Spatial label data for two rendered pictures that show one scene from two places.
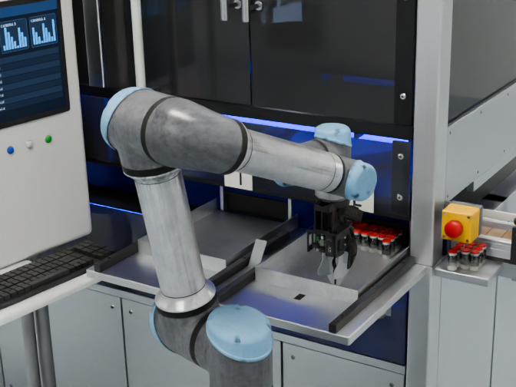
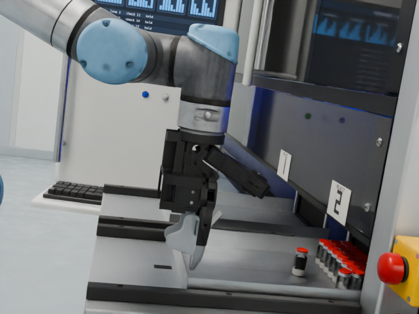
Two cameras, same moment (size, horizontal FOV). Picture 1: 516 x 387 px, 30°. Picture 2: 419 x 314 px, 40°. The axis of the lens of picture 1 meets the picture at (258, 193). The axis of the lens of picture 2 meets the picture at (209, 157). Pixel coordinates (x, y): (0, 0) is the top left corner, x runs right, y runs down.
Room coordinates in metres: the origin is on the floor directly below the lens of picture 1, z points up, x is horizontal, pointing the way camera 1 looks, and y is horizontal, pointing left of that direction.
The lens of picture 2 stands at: (1.36, -0.79, 1.21)
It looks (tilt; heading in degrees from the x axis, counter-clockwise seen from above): 9 degrees down; 48
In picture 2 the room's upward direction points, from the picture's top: 8 degrees clockwise
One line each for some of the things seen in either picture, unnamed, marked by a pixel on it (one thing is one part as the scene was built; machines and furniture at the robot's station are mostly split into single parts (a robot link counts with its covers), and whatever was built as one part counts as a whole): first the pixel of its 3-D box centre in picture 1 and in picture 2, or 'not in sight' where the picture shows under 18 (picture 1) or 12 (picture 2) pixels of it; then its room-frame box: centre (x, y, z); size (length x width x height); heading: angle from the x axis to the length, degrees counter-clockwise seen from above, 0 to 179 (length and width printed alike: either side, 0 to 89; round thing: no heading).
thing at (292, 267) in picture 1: (339, 258); (276, 266); (2.08, -0.19, 0.90); 0.34 x 0.26 x 0.04; 148
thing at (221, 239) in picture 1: (220, 233); (238, 212); (2.27, 0.10, 0.90); 0.34 x 0.26 x 0.04; 148
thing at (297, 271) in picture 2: not in sight; (300, 262); (2.13, -0.20, 0.90); 0.02 x 0.02 x 0.04
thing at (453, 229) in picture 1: (454, 228); (394, 268); (2.01, -0.44, 0.99); 0.04 x 0.04 x 0.04; 58
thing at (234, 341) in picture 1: (237, 348); not in sight; (1.55, 0.04, 0.96); 0.13 x 0.12 x 0.14; 42
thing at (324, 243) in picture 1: (331, 224); (191, 171); (1.90, -0.15, 1.06); 0.09 x 0.08 x 0.12; 148
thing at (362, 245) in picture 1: (361, 239); (338, 267); (2.18, -0.25, 0.90); 0.18 x 0.02 x 0.05; 58
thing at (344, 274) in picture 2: (386, 249); (343, 283); (2.12, -0.30, 0.90); 0.02 x 0.02 x 0.05
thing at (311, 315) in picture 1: (262, 266); (218, 245); (2.12, -0.01, 0.87); 0.70 x 0.48 x 0.02; 58
